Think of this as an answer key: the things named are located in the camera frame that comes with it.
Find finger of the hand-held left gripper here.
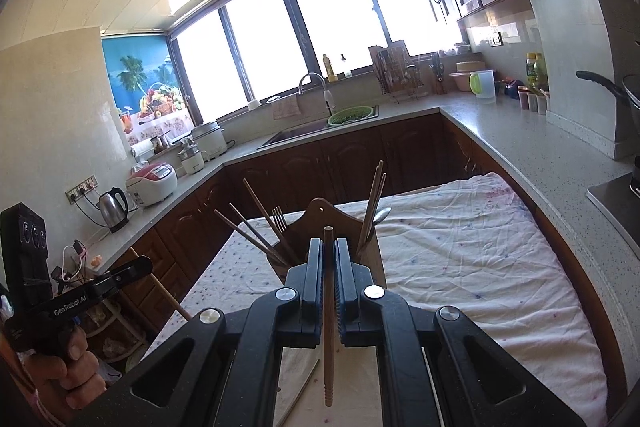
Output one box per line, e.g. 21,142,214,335
94,255,154,296

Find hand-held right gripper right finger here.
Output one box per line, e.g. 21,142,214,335
335,237,587,427

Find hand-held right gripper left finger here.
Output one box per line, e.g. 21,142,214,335
70,237,324,427

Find wooden utensil holder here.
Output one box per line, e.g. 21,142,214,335
264,197,388,289

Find person's left hand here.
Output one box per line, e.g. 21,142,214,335
29,328,108,424

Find wooden stick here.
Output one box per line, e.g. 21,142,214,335
128,248,193,322

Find white storage rack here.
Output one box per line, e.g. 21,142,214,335
80,301,149,364

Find steel electric kettle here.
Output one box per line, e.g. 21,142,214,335
97,186,130,234

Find metal fork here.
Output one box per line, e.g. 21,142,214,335
269,205,290,239

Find white and red rice cooker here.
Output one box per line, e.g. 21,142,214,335
125,161,179,208

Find wooden base cabinets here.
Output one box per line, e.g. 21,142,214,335
117,112,543,338

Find small white blender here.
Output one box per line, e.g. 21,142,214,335
178,139,206,176

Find floral white blanket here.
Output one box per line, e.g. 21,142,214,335
145,171,609,427

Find steel kitchen sink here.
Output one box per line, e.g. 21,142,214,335
257,104,380,152

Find white electric cooker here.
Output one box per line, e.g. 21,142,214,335
191,120,229,160

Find green colander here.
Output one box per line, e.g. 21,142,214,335
327,105,374,128

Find pink dish cloth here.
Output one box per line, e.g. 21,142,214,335
272,95,303,122

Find curved metal faucet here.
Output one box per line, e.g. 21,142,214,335
298,72,335,117

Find knife block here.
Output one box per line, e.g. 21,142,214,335
429,51,447,96

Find pink plastic basin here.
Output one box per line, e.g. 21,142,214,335
448,71,476,92

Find white and green pitcher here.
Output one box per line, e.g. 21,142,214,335
468,69,496,100

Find large kitchen window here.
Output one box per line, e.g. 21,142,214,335
167,0,467,124

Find row of spice jars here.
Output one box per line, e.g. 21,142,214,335
517,85,550,114

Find steel gas stove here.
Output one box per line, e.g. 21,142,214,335
585,171,640,254

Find yellow oil bottles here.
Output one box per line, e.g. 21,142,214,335
524,51,550,90

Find black wok with lid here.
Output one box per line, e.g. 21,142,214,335
574,70,640,188

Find charger with cables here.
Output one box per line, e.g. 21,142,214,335
52,239,91,293

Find wall socket strip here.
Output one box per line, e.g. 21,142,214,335
65,176,99,206

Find tropical fruit wall poster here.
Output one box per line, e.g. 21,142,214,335
101,35,194,147

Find wire dish rack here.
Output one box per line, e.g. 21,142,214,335
368,40,426,103

